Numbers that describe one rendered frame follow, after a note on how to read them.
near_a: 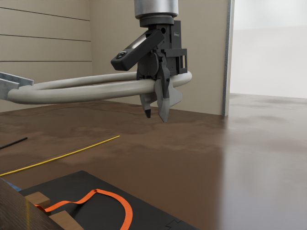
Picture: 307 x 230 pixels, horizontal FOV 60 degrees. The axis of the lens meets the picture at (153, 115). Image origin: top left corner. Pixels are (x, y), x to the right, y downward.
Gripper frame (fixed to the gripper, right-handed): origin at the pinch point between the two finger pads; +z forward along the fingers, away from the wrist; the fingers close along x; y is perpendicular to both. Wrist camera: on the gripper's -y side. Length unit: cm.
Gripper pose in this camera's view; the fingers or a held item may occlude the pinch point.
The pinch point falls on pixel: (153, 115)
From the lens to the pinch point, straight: 58.4
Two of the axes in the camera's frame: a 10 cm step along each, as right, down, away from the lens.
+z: 0.5, 9.8, 2.1
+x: -5.8, -1.4, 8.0
